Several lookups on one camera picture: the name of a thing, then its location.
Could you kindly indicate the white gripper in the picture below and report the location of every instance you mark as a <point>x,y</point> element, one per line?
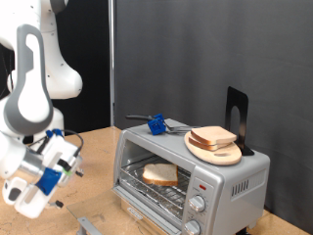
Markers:
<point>70,155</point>

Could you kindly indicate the white bread slice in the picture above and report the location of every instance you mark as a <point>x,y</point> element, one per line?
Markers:
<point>160,173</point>
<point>213,134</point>
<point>199,145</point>

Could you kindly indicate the metal spatula with blue block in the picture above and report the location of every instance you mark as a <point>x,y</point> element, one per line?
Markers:
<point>156,125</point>

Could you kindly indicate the silver oven knob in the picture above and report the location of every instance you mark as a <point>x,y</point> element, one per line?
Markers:
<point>192,227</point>
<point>196,203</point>

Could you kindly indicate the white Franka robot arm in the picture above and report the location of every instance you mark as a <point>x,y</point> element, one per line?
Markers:
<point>32,107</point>

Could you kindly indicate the silver toaster oven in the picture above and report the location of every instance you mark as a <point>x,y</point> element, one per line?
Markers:
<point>228,182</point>

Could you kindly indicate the metal stand pole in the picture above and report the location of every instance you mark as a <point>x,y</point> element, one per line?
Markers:
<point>112,65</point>

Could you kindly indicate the round wooden board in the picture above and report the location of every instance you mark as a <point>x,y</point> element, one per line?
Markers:
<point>221,157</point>

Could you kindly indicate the black metal bookend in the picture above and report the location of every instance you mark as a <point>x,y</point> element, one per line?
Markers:
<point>235,98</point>

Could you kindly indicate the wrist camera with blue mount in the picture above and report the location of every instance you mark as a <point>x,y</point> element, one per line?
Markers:
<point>49,181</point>

